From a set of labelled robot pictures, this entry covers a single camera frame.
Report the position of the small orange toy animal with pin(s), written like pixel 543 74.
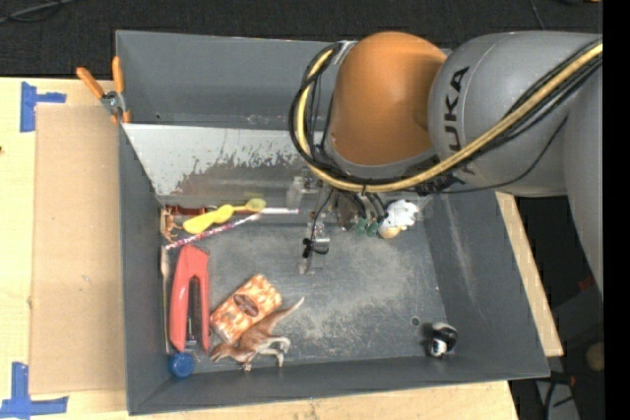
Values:
pixel 170 225

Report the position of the blue round cap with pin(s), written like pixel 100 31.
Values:
pixel 181 365

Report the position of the grey metal bin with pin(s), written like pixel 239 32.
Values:
pixel 354 280

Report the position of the brown cardboard board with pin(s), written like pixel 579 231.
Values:
pixel 74 236

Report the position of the pink silver glitter stick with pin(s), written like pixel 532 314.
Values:
pixel 216 231

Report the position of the black and white toy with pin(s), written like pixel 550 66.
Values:
pixel 442 338

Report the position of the red stapler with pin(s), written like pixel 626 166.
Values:
pixel 183 280

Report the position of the brown toy dinosaur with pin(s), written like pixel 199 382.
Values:
pixel 258 337

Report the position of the black cylinder on white bracket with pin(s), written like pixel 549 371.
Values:
pixel 401 214

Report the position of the orange patterned packet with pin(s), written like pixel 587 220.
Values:
pixel 246 305

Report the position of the yellow plastic toy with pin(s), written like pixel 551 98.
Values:
pixel 209 220

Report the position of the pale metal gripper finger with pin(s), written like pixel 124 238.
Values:
pixel 315 248
pixel 301 196

